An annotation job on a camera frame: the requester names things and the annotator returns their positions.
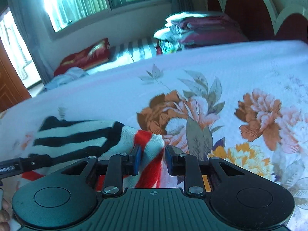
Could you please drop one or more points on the light blue cloth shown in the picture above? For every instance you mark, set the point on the light blue cloth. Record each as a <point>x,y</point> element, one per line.
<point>67,77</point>

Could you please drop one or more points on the window with green glass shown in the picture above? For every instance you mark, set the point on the window with green glass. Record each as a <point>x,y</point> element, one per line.
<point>96,0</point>

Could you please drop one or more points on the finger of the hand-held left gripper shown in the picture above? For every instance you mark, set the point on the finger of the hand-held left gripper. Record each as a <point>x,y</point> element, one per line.
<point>36,162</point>

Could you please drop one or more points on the brown wooden door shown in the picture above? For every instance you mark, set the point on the brown wooden door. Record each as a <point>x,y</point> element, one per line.
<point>12,81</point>

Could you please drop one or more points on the person's left hand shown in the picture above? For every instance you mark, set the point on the person's left hand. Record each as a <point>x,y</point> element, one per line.
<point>4,215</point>

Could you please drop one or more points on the red scalloped headboard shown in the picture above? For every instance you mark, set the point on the red scalloped headboard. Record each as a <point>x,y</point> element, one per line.
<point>252,9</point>

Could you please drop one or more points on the grey striped pillow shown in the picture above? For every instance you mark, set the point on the grey striped pillow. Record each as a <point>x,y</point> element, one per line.
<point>139,49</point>

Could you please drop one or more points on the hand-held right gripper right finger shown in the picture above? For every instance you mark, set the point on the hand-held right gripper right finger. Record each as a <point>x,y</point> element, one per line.
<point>168,160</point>

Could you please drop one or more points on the pile of folded maroon blankets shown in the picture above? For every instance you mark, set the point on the pile of folded maroon blankets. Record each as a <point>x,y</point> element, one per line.
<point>207,28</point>

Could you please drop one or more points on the floral white bed sheet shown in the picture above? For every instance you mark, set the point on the floral white bed sheet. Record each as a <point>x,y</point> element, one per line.
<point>216,89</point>

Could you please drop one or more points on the red patterned pillow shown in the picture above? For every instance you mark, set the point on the red patterned pillow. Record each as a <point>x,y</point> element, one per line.
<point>84,55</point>

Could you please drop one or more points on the white red black striped sweater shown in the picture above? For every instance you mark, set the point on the white red black striped sweater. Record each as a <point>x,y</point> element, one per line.
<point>72,137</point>

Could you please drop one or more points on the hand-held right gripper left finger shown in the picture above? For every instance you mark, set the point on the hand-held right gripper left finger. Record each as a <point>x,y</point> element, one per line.
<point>137,159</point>

